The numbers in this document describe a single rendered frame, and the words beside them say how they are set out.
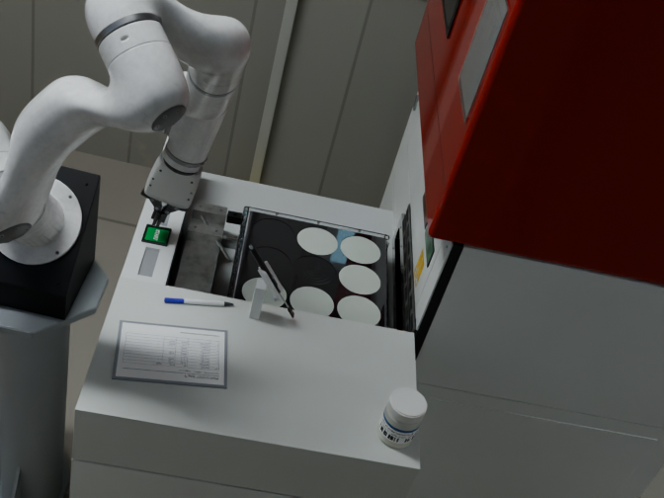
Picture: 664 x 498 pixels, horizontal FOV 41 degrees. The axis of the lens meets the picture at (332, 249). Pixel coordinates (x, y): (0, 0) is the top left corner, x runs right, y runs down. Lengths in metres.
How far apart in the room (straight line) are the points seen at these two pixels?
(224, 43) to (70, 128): 0.27
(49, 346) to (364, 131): 1.81
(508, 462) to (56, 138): 1.34
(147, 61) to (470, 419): 1.18
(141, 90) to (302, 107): 2.23
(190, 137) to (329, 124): 1.81
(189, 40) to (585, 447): 1.36
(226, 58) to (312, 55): 1.99
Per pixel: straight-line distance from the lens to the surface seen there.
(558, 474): 2.30
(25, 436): 2.36
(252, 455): 1.66
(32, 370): 2.17
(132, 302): 1.81
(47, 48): 3.63
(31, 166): 1.48
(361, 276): 2.09
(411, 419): 1.62
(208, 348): 1.74
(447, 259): 1.76
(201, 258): 2.06
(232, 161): 3.68
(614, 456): 2.27
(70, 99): 1.39
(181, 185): 1.85
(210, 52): 1.40
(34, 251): 1.93
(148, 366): 1.70
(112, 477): 1.77
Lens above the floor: 2.25
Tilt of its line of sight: 39 degrees down
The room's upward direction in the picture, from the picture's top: 17 degrees clockwise
